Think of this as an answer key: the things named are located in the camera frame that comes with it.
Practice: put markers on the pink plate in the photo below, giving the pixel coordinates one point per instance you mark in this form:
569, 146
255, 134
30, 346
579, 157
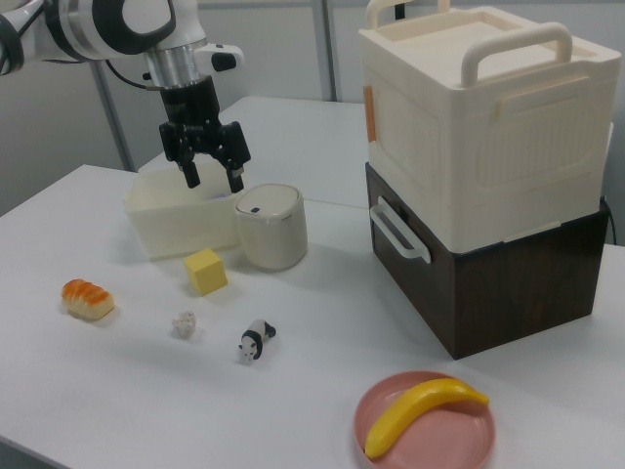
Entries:
429, 430

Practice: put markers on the yellow foam cube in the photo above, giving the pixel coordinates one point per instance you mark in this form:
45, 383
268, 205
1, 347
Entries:
205, 271

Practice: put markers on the cream round lidded bin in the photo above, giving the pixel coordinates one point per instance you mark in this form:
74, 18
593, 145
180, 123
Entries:
272, 226

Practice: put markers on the white plastic basket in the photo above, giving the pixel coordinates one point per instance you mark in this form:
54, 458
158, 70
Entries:
180, 222

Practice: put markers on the orange toy bread loaf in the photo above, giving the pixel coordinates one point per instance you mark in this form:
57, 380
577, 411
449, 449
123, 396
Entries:
87, 299

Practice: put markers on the dark brown wooden box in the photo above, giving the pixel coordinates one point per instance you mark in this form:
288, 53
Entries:
493, 293

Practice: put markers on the small white crumpled object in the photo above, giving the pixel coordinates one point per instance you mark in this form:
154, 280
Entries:
183, 325

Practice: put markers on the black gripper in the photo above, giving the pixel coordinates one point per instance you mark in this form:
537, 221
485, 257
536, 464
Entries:
190, 115

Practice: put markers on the yellow toy banana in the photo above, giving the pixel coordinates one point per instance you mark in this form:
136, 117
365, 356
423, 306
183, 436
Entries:
420, 410

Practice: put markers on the cream plastic storage box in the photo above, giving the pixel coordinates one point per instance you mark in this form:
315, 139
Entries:
483, 122

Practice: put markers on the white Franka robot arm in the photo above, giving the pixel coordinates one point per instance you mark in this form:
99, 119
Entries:
83, 29

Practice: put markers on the toy panda figure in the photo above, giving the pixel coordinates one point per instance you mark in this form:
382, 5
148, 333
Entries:
255, 340

